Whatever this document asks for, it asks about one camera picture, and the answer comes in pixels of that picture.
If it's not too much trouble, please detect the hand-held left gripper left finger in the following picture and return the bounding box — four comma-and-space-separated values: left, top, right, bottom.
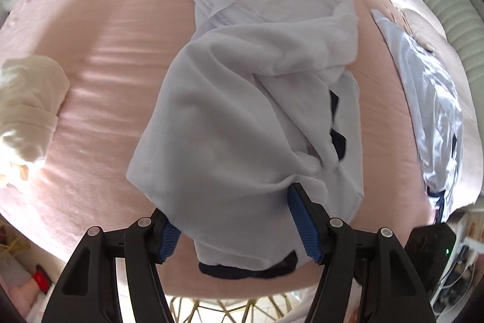
41, 209, 181, 323

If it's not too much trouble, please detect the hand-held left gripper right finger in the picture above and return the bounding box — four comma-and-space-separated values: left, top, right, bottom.
286, 182, 432, 323

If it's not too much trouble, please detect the white t-shirt navy trim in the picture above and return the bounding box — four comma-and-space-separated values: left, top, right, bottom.
125, 3, 367, 280

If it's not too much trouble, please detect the shiny white satin garment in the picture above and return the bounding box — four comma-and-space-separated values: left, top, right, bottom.
371, 8, 465, 223

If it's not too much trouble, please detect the white bedside table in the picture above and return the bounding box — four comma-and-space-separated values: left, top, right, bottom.
435, 209, 482, 308

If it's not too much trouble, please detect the small red object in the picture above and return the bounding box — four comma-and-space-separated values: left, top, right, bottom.
32, 270, 51, 292

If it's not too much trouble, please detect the cream folded garment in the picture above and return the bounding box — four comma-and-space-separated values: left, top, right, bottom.
0, 55, 71, 189

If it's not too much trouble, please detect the pink round bed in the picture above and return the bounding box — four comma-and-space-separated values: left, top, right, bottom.
0, 0, 484, 303

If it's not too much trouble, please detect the grey padded headboard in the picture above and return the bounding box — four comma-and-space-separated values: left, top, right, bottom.
378, 0, 484, 81

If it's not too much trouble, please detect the gold wire stand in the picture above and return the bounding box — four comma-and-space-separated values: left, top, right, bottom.
166, 293, 299, 323

